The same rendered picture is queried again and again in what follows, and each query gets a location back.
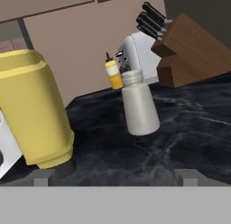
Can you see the large yellow canister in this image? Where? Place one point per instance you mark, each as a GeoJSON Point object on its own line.
{"type": "Point", "coordinates": [33, 113]}

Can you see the white box-shaped object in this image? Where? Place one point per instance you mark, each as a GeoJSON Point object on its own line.
{"type": "Point", "coordinates": [7, 143]}

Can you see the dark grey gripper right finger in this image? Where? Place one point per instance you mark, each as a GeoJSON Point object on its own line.
{"type": "Point", "coordinates": [186, 175]}

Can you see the white shaker bottle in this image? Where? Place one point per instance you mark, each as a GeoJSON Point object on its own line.
{"type": "Point", "coordinates": [140, 110]}

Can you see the white toaster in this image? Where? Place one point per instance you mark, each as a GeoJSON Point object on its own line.
{"type": "Point", "coordinates": [141, 56]}

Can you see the pale brown cabinet door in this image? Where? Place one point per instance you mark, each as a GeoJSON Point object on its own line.
{"type": "Point", "coordinates": [78, 47]}

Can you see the yellow condiment bottle dark tip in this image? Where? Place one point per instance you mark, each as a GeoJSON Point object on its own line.
{"type": "Point", "coordinates": [114, 75]}

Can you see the wooden knife block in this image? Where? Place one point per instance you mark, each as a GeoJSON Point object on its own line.
{"type": "Point", "coordinates": [195, 56]}

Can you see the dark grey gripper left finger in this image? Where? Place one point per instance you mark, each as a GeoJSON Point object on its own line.
{"type": "Point", "coordinates": [61, 175]}

